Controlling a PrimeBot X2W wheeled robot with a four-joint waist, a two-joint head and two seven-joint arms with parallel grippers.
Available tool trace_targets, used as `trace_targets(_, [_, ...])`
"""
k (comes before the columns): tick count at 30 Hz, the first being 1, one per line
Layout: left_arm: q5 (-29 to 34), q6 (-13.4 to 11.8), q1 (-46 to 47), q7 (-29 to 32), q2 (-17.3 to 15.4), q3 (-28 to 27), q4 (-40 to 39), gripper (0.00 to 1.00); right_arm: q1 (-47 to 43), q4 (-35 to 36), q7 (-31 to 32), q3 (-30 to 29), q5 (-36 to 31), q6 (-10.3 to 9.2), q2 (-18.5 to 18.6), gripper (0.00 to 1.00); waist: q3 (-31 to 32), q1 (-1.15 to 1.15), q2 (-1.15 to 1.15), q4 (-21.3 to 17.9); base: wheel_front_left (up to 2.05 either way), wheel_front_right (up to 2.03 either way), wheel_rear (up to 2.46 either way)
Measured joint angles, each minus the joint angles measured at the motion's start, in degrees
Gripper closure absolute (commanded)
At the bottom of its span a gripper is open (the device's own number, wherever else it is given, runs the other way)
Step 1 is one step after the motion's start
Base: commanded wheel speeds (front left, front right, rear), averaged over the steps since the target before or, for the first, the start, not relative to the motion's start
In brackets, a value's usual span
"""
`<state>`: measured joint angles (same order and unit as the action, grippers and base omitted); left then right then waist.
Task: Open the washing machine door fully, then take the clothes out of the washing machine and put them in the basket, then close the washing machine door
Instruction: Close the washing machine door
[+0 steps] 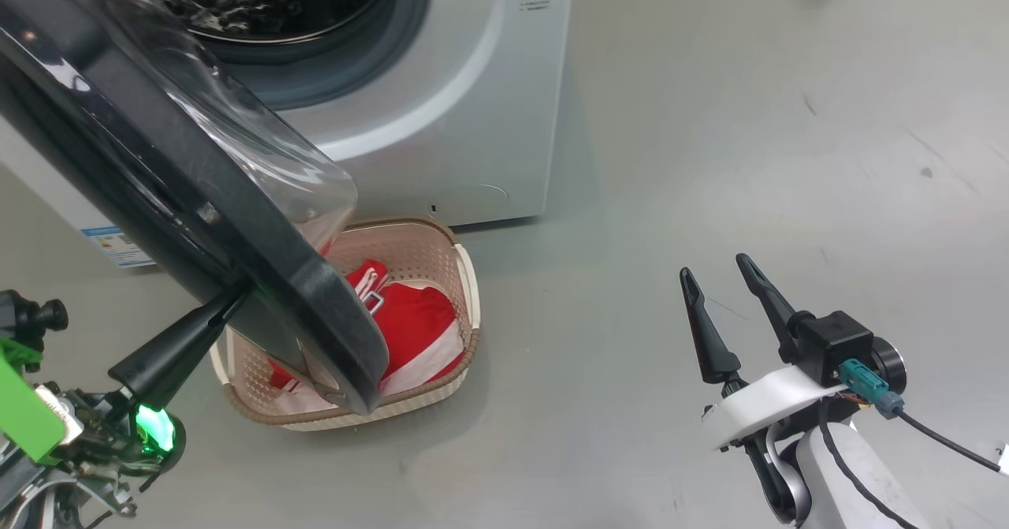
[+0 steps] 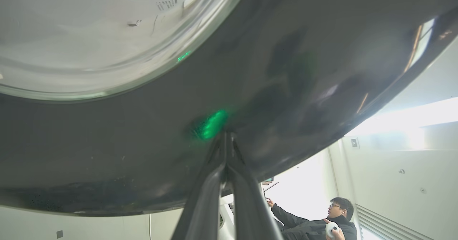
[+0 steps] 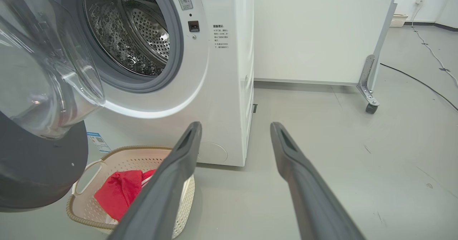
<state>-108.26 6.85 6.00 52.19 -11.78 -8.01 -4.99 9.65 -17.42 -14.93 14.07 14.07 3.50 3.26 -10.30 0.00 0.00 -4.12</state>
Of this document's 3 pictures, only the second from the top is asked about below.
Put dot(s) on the dark grey washing machine door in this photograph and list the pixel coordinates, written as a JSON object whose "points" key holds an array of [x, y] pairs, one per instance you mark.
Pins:
{"points": [[107, 143]]}

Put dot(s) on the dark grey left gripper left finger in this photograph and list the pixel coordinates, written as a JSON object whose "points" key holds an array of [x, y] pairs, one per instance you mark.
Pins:
{"points": [[204, 204]]}

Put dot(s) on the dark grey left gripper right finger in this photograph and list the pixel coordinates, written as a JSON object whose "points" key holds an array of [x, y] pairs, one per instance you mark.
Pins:
{"points": [[250, 204]]}

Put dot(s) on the person with glasses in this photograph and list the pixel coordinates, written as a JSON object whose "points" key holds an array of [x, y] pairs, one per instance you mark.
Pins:
{"points": [[307, 229]]}

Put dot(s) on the white round handheld object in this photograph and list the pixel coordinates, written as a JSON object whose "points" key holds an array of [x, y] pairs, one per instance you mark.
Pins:
{"points": [[331, 229]]}

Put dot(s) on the dark wall plate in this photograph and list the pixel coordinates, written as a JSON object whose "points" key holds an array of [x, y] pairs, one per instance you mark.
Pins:
{"points": [[59, 234]]}

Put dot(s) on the white wall switch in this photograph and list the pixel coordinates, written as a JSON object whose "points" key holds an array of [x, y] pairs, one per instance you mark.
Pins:
{"points": [[354, 142]]}

